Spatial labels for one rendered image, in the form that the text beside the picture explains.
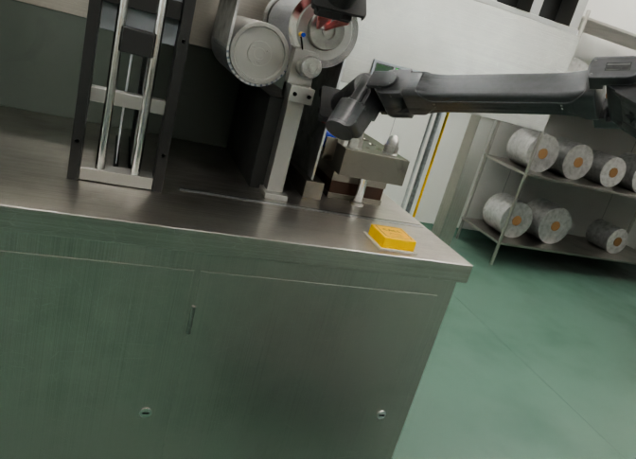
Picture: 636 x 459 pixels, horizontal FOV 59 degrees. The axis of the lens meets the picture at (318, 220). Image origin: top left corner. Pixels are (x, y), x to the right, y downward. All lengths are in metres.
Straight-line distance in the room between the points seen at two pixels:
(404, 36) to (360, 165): 0.51
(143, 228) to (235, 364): 0.33
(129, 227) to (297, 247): 0.28
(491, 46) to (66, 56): 1.14
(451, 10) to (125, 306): 1.17
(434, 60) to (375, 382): 0.92
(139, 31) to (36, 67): 0.53
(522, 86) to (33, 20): 1.06
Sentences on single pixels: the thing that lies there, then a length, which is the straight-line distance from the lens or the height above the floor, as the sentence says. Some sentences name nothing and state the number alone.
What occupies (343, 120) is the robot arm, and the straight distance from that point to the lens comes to 1.03.
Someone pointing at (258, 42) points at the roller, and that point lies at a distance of 1.16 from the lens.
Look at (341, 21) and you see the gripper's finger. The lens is 1.08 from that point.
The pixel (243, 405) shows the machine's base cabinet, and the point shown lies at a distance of 1.15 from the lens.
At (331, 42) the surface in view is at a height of 1.23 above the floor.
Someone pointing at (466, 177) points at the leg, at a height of 0.92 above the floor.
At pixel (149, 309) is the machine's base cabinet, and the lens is 1.01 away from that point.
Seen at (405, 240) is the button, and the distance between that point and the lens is 1.07.
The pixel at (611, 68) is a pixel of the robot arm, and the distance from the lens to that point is 0.89.
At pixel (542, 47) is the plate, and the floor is 1.38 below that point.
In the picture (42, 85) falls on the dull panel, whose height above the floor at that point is 0.97.
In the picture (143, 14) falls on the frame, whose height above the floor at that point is 1.19.
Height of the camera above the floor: 1.23
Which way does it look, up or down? 17 degrees down
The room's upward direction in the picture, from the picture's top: 15 degrees clockwise
